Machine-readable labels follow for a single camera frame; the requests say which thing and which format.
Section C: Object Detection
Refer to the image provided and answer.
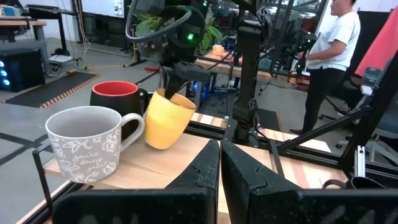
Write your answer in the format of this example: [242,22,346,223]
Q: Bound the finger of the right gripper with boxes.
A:
[164,75,187,101]

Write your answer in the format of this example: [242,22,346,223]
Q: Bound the green leafy plant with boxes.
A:
[133,11,223,57]

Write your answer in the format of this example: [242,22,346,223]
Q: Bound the black floor mat orange edge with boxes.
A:
[1,72,101,109]

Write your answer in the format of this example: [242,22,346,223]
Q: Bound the red fabric panel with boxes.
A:
[354,6,398,77]

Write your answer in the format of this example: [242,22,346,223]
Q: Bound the wooden workshop table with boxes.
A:
[195,51,273,82]

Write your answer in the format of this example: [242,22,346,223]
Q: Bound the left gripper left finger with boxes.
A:
[53,139,221,224]

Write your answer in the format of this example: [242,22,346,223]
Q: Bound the matte black mug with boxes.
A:
[322,176,386,190]

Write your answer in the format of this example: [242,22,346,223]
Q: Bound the black mug red inside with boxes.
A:
[89,80,150,141]

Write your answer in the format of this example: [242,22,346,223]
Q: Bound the wooden shelf black metal frame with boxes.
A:
[32,133,348,224]

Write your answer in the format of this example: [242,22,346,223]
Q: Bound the wooden desk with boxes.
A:
[0,15,47,43]

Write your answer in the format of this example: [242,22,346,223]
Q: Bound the yellow mug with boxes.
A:
[143,88,197,151]

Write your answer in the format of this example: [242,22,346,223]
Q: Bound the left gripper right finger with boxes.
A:
[220,139,398,224]

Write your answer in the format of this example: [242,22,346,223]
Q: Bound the grey floral mug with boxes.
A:
[45,105,146,184]

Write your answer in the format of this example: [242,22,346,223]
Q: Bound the person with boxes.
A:
[289,0,361,136]

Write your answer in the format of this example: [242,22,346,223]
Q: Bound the black computer blue lights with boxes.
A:
[0,48,47,93]

